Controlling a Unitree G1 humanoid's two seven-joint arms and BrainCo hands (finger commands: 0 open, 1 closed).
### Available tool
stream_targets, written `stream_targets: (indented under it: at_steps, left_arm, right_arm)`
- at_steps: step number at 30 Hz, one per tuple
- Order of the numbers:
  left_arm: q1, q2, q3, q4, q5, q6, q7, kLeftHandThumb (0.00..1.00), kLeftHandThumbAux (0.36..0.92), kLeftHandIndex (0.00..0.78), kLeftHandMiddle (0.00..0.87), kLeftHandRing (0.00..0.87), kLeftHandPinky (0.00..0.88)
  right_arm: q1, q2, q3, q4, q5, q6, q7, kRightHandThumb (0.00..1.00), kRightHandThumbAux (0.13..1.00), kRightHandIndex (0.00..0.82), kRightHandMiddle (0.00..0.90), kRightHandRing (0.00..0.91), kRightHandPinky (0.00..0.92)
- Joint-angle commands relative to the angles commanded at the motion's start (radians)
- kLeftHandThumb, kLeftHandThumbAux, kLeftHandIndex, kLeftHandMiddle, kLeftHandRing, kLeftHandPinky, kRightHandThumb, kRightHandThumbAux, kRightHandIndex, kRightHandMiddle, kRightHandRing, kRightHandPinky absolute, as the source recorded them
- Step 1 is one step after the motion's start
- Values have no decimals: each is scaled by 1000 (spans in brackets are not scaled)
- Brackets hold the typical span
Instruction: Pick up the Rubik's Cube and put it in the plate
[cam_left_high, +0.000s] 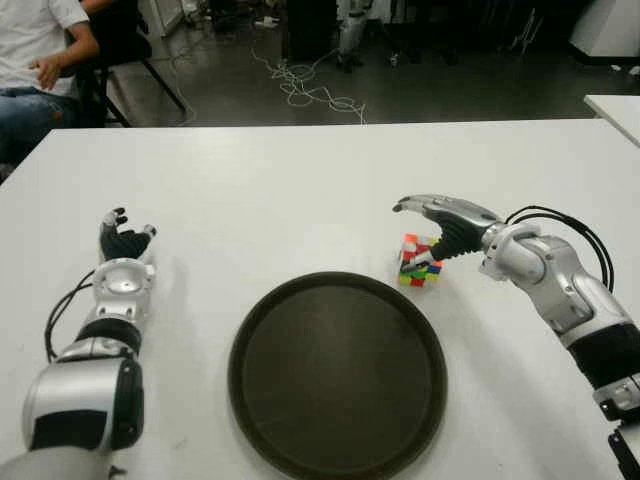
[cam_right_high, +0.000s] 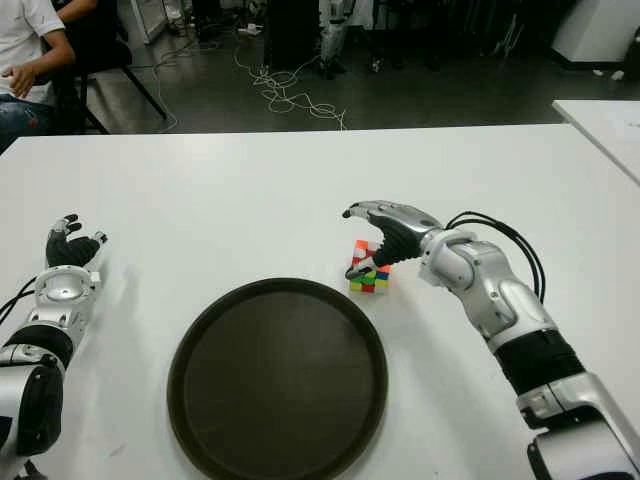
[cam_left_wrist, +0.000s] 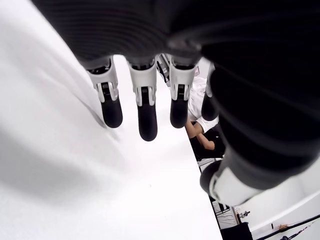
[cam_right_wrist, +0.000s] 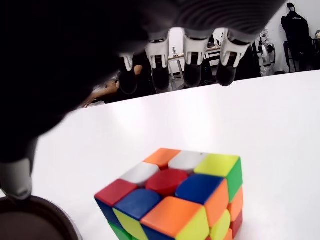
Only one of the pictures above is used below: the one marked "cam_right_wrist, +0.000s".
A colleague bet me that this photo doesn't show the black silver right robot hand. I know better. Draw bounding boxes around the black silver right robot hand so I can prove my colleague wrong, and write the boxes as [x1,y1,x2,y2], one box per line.
[0,0,288,201]

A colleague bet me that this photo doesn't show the multicoloured Rubik's cube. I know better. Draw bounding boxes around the multicoloured Rubik's cube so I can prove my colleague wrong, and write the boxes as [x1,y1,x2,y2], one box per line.
[94,147,244,240]

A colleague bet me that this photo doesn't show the dark brown round plate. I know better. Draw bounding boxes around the dark brown round plate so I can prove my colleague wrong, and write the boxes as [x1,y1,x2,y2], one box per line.
[0,196,81,240]

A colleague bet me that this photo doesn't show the seated person white shirt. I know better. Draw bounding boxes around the seated person white shirt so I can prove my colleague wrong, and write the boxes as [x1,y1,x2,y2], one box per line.
[82,74,121,109]

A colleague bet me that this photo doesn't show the wooden desk white legs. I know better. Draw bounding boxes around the wooden desk white legs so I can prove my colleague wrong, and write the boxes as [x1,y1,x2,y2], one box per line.
[167,46,224,90]

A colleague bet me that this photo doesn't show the white humanoid robot standing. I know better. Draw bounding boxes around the white humanoid robot standing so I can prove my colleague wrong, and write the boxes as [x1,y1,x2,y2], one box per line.
[256,29,276,77]

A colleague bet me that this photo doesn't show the black jacket on stand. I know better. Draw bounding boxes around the black jacket on stand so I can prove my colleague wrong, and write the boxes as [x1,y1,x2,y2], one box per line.
[280,2,314,72]

